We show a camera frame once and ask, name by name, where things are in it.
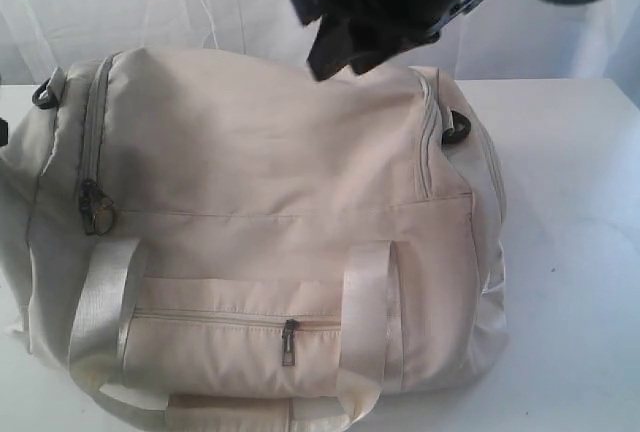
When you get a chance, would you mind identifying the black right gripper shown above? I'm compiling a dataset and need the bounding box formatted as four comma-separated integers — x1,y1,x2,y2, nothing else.
291,0,484,81

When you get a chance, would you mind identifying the cream fabric duffel bag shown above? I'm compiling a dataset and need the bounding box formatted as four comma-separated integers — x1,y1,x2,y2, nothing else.
1,48,507,431

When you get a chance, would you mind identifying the white backdrop curtain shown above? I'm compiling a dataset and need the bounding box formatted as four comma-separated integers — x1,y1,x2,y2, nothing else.
1,0,639,94

